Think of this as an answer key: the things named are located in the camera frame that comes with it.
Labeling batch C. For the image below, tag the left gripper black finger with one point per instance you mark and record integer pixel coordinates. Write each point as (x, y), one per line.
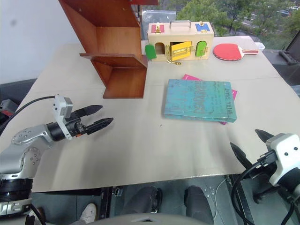
(98, 125)
(87, 110)

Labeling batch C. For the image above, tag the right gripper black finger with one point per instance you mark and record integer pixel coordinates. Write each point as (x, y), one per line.
(241, 155)
(263, 136)

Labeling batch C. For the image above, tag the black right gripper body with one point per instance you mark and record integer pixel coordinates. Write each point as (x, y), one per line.
(261, 172)

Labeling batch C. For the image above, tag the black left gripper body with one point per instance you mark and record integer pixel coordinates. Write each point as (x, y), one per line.
(75, 127)

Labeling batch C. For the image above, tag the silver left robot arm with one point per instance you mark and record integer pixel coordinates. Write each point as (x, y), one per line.
(25, 136)

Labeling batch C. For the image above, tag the teal worn book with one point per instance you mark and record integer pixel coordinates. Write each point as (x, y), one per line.
(194, 100)

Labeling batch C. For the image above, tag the wooden shelf unit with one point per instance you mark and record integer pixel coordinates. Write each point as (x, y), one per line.
(117, 37)

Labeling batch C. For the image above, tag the pink thin book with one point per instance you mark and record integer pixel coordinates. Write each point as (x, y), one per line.
(190, 77)

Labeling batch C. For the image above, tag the dark rounded shape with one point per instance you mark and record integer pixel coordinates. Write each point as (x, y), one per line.
(143, 201)
(198, 201)

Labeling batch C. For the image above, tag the red and black device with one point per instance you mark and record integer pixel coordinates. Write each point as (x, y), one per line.
(8, 104)

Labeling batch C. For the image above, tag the white shoe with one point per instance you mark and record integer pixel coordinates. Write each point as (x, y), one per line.
(89, 213)

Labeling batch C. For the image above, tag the small white plastic container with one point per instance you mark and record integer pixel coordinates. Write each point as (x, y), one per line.
(260, 45)

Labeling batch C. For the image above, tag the red table tennis paddle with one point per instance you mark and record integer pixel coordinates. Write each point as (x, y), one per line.
(226, 51)

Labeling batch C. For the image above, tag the black open case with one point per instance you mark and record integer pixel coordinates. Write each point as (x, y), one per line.
(294, 47)

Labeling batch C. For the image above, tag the grey rounded robot torso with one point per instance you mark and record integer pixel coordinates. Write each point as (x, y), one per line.
(152, 219)

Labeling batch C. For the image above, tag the clear plastic zip bag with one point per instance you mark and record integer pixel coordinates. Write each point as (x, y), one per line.
(159, 16)

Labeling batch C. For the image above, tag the wooden lock box toy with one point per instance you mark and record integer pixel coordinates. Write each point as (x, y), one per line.
(182, 35)

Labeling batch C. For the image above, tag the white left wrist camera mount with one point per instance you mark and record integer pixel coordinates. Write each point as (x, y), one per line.
(58, 110)

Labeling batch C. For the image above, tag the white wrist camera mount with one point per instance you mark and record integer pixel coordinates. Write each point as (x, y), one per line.
(286, 150)
(58, 110)

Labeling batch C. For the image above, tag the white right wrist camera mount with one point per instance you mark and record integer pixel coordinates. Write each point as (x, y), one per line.
(286, 150)

